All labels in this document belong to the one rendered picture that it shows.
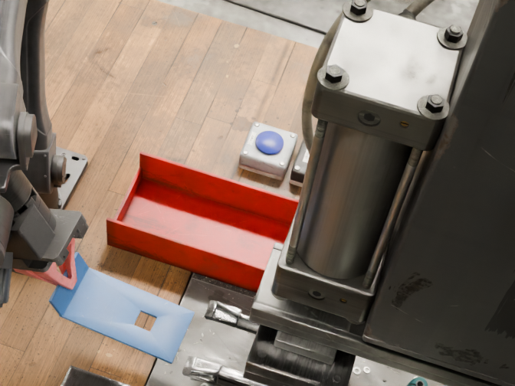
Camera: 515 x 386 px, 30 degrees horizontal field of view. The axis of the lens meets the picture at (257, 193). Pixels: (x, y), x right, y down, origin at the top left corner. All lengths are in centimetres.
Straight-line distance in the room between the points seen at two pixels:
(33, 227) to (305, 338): 30
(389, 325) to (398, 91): 25
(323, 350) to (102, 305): 31
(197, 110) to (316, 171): 69
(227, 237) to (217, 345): 16
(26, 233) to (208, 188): 37
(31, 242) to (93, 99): 46
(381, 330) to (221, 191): 51
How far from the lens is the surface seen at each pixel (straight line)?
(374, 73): 66
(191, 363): 111
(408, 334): 83
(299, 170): 134
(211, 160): 137
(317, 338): 93
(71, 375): 118
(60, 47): 151
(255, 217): 131
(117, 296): 114
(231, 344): 122
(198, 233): 129
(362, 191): 73
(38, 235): 102
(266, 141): 135
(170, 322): 113
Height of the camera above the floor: 198
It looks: 54 degrees down
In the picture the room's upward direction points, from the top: 10 degrees clockwise
